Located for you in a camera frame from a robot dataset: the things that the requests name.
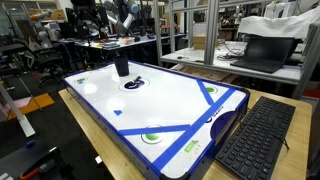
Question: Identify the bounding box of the black laptop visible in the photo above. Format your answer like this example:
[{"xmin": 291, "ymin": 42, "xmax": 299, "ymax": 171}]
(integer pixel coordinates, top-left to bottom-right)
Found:
[{"xmin": 229, "ymin": 34, "xmax": 296, "ymax": 75}]

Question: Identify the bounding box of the dark navy plastic cup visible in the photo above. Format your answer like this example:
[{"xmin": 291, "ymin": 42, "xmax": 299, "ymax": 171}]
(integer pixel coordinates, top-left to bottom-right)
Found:
[{"xmin": 112, "ymin": 52, "xmax": 131, "ymax": 78}]

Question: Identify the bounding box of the black office chair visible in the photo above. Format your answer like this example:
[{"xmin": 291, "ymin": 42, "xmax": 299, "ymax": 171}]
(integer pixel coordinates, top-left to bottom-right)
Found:
[{"xmin": 29, "ymin": 29, "xmax": 65, "ymax": 85}]

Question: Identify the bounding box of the orange pink floor mat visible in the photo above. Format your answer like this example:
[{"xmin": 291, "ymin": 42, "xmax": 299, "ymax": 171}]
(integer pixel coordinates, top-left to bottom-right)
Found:
[{"xmin": 2, "ymin": 92, "xmax": 55, "ymax": 122}]

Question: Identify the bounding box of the aluminum frame post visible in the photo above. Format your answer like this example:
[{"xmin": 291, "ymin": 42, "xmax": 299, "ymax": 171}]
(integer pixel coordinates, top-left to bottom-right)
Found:
[
  {"xmin": 168, "ymin": 0, "xmax": 177, "ymax": 53},
  {"xmin": 291, "ymin": 22, "xmax": 320, "ymax": 100},
  {"xmin": 152, "ymin": 0, "xmax": 164, "ymax": 67},
  {"xmin": 203, "ymin": 0, "xmax": 222, "ymax": 67}
]

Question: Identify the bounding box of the black tool with orange handle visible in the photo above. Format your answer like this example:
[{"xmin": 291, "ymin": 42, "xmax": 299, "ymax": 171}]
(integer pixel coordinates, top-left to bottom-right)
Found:
[{"xmin": 0, "ymin": 145, "xmax": 75, "ymax": 180}]

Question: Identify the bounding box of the green tape label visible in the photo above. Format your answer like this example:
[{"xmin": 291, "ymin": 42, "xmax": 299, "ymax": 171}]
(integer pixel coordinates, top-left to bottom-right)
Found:
[{"xmin": 183, "ymin": 139, "xmax": 200, "ymax": 154}]

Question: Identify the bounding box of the bundle of cables on workbench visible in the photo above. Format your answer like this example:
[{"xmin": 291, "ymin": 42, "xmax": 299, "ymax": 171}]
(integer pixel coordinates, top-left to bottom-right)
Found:
[{"xmin": 215, "ymin": 42, "xmax": 248, "ymax": 62}]

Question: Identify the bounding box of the white blue air hockey table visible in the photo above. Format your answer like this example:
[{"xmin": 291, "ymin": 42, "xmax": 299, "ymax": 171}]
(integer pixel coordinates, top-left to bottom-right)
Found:
[{"xmin": 61, "ymin": 60, "xmax": 251, "ymax": 180}]

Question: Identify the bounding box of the black computer keyboard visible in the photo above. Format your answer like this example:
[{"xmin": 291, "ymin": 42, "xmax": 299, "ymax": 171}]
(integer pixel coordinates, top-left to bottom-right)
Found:
[{"xmin": 214, "ymin": 96, "xmax": 297, "ymax": 180}]

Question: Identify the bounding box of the brown cardboard box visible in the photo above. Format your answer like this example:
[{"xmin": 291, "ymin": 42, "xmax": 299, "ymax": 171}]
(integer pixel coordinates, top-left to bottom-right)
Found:
[{"xmin": 192, "ymin": 33, "xmax": 223, "ymax": 51}]

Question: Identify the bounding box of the white cloth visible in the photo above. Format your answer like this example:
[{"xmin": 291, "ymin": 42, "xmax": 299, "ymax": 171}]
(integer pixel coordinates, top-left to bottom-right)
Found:
[{"xmin": 236, "ymin": 5, "xmax": 320, "ymax": 40}]

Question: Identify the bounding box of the black keyboard cable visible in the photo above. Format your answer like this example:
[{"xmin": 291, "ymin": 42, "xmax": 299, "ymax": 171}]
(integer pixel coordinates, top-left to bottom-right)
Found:
[{"xmin": 239, "ymin": 109, "xmax": 291, "ymax": 151}]

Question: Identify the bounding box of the black marker with grey cap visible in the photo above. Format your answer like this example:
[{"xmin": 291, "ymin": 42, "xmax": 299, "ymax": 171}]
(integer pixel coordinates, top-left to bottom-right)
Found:
[{"xmin": 127, "ymin": 75, "xmax": 143, "ymax": 88}]

